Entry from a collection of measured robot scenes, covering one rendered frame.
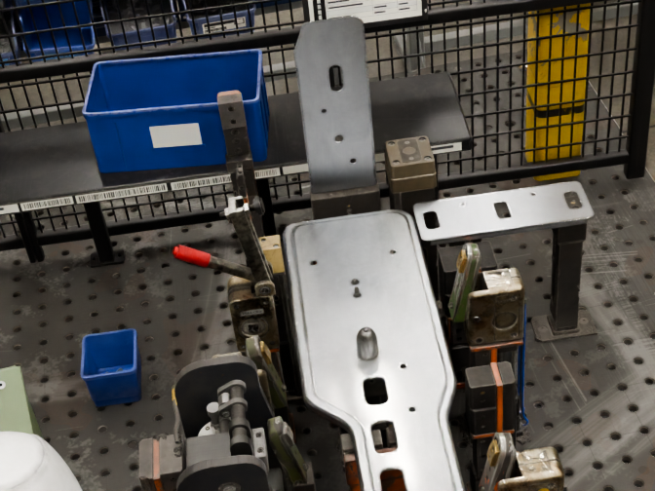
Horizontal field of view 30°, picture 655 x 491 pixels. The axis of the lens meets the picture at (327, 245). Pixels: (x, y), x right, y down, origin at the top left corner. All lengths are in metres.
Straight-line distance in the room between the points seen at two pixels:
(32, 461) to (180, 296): 1.54
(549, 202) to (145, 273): 0.85
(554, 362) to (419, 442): 0.57
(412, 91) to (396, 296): 0.52
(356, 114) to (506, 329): 0.44
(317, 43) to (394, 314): 0.44
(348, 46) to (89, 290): 0.82
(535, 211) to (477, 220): 0.10
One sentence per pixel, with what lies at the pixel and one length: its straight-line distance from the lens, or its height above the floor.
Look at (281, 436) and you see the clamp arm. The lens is 1.62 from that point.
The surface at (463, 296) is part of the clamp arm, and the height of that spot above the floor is 1.04.
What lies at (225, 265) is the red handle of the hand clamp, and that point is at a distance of 1.85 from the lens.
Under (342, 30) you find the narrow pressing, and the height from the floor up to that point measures 1.32.
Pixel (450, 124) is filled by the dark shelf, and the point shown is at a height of 1.03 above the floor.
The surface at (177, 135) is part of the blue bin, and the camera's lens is 2.14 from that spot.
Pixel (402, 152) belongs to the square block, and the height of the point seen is 1.06.
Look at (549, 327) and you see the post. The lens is 2.28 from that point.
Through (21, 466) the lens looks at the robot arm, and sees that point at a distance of 0.90.
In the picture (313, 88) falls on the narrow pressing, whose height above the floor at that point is 1.22.
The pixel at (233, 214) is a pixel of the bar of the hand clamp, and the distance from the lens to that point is 1.77.
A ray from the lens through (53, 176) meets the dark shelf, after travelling 2.23.
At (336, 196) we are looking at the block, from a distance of 2.11.
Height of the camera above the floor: 2.33
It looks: 41 degrees down
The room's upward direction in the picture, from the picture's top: 7 degrees counter-clockwise
